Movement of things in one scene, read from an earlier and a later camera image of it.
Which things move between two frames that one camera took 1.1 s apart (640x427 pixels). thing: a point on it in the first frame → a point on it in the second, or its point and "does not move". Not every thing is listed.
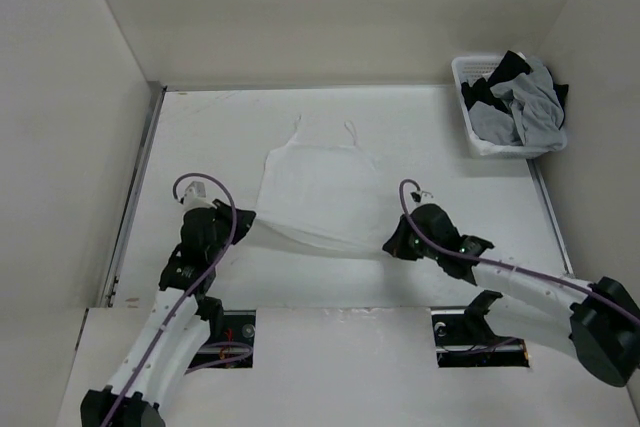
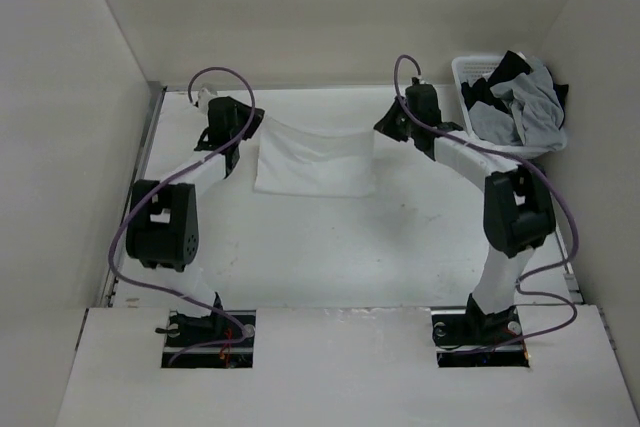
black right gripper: x=396 y=245 → x=385 y=125
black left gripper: x=244 y=222 → x=255 y=122
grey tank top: x=536 y=106 does not move
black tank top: x=509 y=66 does not move
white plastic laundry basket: x=469 y=67 does not move
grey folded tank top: x=492 y=124 does not move
